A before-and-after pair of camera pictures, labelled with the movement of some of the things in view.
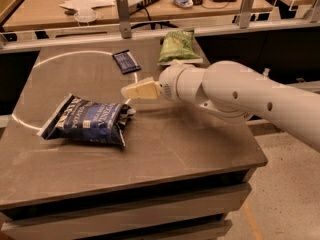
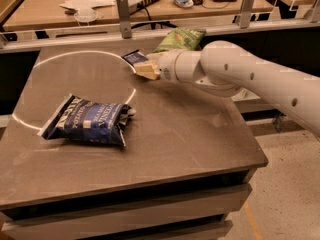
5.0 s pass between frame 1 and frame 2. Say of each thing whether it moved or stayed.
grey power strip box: stayed
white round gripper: moved
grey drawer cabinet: stayed
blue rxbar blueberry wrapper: moved
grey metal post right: stayed
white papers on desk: stayed
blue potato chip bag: stayed
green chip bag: moved
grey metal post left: stayed
